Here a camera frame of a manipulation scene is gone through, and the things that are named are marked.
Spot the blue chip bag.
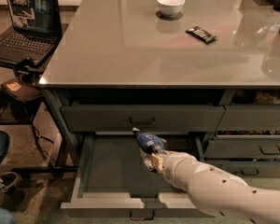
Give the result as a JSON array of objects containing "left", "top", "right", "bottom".
[{"left": 133, "top": 127, "right": 166, "bottom": 172}]

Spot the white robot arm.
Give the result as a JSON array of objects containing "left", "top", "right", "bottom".
[{"left": 152, "top": 151, "right": 280, "bottom": 224}]

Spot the open grey middle drawer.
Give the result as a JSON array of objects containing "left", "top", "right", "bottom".
[{"left": 62, "top": 135, "right": 205, "bottom": 221}]

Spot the right grey middle drawer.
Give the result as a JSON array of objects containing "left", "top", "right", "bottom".
[{"left": 204, "top": 135, "right": 280, "bottom": 159}]

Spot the right grey bottom drawer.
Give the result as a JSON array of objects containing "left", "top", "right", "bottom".
[{"left": 207, "top": 160, "right": 280, "bottom": 178}]

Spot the right grey top drawer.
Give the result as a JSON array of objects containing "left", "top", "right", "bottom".
[{"left": 217, "top": 105, "right": 280, "bottom": 131}]

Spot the black candy bar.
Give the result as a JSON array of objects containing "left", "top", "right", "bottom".
[{"left": 186, "top": 26, "right": 217, "bottom": 45}]

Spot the black laptop stand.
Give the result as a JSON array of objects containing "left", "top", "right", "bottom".
[{"left": 0, "top": 55, "right": 78, "bottom": 176}]

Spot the brown sneaker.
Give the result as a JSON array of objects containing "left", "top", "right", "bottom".
[{"left": 0, "top": 172, "right": 18, "bottom": 193}]

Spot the white ceramic bowl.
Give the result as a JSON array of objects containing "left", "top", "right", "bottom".
[{"left": 157, "top": 0, "right": 185, "bottom": 17}]

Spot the brown pouch with note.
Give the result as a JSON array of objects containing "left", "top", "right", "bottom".
[{"left": 1, "top": 77, "right": 43, "bottom": 104}]

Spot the black open laptop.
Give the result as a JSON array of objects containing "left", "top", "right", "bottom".
[{"left": 0, "top": 0, "right": 63, "bottom": 67}]

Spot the black cable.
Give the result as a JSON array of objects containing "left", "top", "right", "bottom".
[{"left": 30, "top": 124, "right": 58, "bottom": 166}]

